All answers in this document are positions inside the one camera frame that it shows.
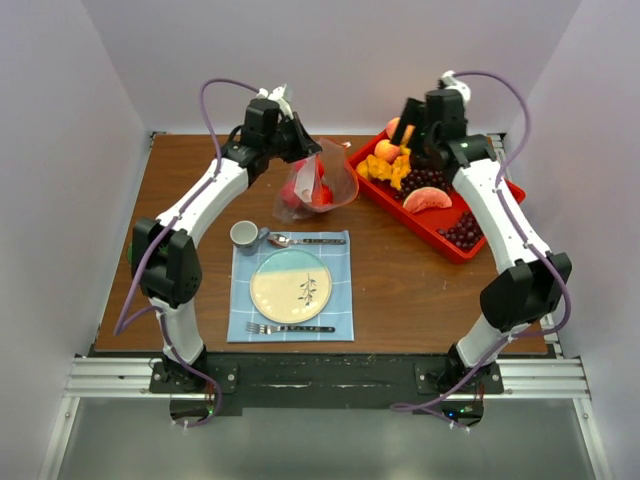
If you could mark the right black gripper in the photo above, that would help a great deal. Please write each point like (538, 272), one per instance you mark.
(413, 114)

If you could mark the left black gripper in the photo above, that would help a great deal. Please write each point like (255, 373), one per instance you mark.
(305, 145)

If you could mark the clear zip top bag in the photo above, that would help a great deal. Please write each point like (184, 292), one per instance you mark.
(339, 176)

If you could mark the red apple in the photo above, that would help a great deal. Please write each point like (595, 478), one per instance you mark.
(322, 196)
(289, 197)

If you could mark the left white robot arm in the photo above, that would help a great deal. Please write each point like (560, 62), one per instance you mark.
(164, 251)

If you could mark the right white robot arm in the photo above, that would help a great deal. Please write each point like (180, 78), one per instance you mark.
(531, 279)

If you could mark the upper purple grape bunch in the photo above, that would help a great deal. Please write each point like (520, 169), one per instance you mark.
(417, 179)

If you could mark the purple grape bunch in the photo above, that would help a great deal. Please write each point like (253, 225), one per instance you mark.
(417, 179)
(465, 234)

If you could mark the watermelon slice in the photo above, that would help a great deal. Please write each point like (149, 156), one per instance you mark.
(426, 198)

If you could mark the metal spoon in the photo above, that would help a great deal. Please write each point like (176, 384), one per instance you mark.
(282, 241)

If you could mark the small grey cup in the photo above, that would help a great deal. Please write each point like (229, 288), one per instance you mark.
(247, 237)

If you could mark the red plastic fruit tray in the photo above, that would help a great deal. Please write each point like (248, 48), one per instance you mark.
(425, 223)

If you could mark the lower purple grape bunch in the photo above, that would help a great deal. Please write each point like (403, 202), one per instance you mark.
(465, 234)

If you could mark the cream and teal plate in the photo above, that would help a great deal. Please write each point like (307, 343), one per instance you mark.
(290, 286)

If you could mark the blue checked placemat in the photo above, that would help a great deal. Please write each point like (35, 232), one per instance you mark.
(338, 312)

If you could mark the metal fork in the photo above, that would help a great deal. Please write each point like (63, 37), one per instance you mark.
(265, 329)

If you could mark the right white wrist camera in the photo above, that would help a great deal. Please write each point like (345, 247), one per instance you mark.
(449, 81)

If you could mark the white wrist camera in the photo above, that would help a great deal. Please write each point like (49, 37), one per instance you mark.
(449, 81)
(280, 94)

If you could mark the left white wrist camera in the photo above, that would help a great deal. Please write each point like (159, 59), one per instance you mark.
(280, 94)

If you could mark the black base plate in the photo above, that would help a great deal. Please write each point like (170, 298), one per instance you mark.
(226, 384)

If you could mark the aluminium frame rail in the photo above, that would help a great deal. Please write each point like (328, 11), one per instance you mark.
(407, 299)

